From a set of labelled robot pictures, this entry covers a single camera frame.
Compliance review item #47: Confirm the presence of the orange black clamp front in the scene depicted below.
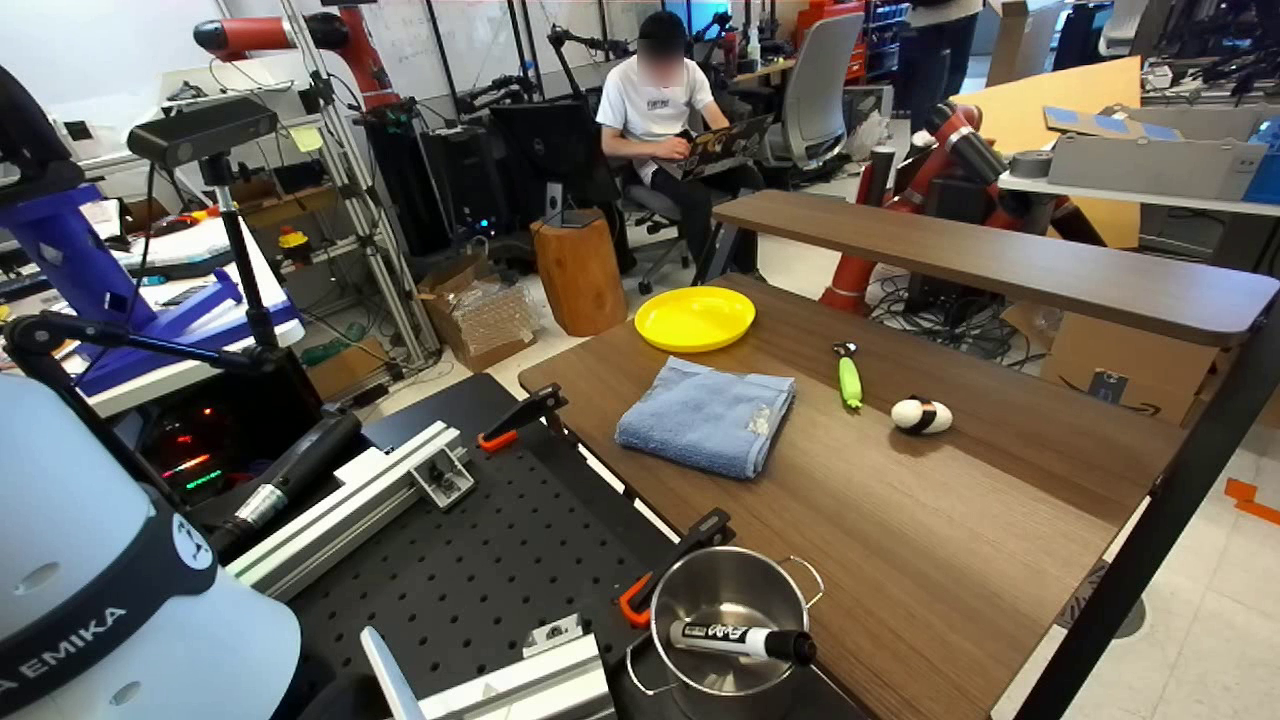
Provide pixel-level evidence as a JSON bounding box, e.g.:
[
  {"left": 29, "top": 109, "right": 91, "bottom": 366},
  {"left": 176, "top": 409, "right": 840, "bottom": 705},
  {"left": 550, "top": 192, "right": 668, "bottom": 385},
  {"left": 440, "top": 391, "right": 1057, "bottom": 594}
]
[{"left": 617, "top": 509, "right": 732, "bottom": 627}]

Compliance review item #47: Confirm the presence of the aluminium extrusion rail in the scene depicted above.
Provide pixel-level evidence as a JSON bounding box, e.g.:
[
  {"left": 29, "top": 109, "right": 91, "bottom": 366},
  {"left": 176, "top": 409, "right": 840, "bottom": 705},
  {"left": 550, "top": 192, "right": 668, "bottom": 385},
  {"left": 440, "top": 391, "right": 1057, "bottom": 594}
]
[{"left": 228, "top": 418, "right": 476, "bottom": 599}]

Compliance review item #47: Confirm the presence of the raised dark wooden shelf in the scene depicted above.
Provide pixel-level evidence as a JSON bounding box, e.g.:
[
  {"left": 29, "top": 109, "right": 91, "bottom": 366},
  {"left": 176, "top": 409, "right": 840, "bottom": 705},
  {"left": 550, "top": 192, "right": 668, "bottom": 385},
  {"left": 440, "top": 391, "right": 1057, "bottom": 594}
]
[{"left": 714, "top": 192, "right": 1274, "bottom": 340}]

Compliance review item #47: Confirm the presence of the seated person in white shirt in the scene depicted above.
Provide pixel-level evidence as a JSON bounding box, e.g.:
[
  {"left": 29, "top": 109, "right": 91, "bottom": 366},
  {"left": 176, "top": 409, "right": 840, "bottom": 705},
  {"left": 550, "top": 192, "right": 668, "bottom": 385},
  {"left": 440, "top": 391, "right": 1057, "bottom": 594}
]
[{"left": 597, "top": 10, "right": 763, "bottom": 275}]

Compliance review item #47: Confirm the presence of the green marker pen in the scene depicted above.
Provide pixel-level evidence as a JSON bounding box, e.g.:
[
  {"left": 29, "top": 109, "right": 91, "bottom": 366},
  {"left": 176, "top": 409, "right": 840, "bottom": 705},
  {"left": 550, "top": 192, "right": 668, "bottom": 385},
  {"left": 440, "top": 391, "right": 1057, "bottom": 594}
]
[{"left": 834, "top": 344, "right": 863, "bottom": 412}]

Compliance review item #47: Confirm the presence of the steel pot with handles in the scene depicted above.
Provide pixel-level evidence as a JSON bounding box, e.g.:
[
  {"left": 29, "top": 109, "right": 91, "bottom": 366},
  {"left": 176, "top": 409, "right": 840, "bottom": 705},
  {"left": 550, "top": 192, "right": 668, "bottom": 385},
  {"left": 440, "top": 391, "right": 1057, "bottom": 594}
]
[{"left": 622, "top": 542, "right": 829, "bottom": 700}]

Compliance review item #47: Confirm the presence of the yellow plastic plate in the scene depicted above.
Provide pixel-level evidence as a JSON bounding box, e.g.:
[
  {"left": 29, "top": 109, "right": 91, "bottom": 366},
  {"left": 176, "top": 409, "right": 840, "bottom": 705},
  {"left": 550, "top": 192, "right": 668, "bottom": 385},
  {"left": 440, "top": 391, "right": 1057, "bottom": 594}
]
[{"left": 632, "top": 285, "right": 755, "bottom": 351}]

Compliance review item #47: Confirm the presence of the red robot arm background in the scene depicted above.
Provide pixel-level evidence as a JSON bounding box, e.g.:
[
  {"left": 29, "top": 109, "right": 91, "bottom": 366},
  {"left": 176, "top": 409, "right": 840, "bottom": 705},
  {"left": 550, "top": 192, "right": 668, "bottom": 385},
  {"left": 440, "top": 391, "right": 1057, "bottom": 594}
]
[{"left": 192, "top": 0, "right": 401, "bottom": 109}]

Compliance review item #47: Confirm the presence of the orange black clamp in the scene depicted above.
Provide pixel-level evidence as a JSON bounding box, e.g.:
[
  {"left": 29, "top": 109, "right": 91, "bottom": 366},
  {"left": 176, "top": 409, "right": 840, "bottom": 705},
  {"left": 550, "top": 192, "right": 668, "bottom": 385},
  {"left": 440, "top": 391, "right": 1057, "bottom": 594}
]
[
  {"left": 617, "top": 509, "right": 732, "bottom": 627},
  {"left": 476, "top": 385, "right": 565, "bottom": 452}
]

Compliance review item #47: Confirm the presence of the cardboard box under shelf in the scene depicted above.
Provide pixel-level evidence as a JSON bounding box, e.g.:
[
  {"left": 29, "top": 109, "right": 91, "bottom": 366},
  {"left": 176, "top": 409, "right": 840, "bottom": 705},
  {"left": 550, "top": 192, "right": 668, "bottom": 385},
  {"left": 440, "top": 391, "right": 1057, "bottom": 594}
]
[{"left": 1045, "top": 312, "right": 1218, "bottom": 424}]

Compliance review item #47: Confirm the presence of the aluminium extrusion bracket front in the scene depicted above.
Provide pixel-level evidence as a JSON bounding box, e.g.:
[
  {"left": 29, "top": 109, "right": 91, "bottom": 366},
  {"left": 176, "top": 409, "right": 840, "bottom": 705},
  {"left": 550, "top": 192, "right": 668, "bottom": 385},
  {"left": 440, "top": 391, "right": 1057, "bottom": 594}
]
[{"left": 361, "top": 614, "right": 617, "bottom": 720}]

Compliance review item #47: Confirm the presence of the blue robot stand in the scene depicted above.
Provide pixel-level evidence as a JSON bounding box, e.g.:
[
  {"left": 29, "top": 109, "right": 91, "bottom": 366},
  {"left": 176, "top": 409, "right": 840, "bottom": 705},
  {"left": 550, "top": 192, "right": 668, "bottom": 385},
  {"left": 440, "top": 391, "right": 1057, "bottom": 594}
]
[{"left": 0, "top": 62, "right": 308, "bottom": 404}]

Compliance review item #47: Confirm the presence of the black camera on tripod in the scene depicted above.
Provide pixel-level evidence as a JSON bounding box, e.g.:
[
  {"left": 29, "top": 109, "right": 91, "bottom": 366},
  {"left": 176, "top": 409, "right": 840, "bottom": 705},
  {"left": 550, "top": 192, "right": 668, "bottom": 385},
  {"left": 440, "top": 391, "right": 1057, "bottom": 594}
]
[{"left": 129, "top": 97, "right": 322, "bottom": 434}]

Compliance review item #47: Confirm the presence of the cardboard box on floor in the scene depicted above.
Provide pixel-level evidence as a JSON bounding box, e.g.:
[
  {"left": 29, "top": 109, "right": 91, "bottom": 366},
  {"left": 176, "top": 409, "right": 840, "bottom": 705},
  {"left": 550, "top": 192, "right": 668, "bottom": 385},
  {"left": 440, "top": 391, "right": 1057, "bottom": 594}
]
[{"left": 418, "top": 258, "right": 536, "bottom": 370}]

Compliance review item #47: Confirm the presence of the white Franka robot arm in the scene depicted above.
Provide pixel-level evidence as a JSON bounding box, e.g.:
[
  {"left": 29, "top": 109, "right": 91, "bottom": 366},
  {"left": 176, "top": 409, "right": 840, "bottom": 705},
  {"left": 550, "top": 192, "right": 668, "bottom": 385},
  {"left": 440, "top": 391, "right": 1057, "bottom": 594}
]
[{"left": 0, "top": 377, "right": 301, "bottom": 720}]

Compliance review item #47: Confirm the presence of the white and black ball toy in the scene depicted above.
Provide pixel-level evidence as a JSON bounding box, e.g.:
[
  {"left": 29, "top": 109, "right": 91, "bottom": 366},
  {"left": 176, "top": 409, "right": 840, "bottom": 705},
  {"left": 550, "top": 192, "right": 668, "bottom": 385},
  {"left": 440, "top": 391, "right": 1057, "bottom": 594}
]
[{"left": 892, "top": 395, "right": 957, "bottom": 434}]

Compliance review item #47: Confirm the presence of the metal wire shelf rack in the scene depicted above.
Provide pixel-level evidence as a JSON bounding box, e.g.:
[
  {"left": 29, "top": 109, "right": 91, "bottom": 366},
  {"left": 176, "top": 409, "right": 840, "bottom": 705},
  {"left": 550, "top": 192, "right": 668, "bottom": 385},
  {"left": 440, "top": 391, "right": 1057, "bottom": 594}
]
[{"left": 278, "top": 0, "right": 440, "bottom": 370}]

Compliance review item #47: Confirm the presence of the red robot arm right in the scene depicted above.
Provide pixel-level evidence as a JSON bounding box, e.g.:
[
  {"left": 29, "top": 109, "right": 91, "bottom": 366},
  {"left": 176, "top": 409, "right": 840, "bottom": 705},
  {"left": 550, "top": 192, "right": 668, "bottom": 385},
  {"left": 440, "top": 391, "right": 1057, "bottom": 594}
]
[{"left": 855, "top": 103, "right": 1015, "bottom": 227}]

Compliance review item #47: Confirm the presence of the orange black clamp rear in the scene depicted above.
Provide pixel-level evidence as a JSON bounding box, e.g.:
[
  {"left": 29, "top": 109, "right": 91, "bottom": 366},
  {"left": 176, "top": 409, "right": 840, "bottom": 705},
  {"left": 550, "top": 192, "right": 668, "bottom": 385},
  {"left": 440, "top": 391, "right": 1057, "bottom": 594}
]
[{"left": 476, "top": 385, "right": 565, "bottom": 452}]

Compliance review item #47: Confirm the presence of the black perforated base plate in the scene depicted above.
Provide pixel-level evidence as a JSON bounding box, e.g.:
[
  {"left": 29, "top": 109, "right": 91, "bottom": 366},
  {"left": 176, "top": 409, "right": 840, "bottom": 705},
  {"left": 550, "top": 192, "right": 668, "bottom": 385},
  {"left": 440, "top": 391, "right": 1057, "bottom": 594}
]
[{"left": 284, "top": 370, "right": 870, "bottom": 720}]

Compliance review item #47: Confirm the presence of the grey office chair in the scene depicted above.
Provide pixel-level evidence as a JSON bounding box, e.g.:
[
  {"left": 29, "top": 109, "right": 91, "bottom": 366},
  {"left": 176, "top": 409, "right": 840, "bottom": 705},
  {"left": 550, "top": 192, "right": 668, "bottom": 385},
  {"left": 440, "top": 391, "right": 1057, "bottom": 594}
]
[{"left": 759, "top": 10, "right": 863, "bottom": 177}]

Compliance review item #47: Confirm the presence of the blue towel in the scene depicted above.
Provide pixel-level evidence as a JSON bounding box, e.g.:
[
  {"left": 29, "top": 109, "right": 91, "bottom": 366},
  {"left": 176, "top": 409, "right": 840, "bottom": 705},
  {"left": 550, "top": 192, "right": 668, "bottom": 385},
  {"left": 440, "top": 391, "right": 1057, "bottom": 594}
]
[{"left": 617, "top": 354, "right": 797, "bottom": 481}]

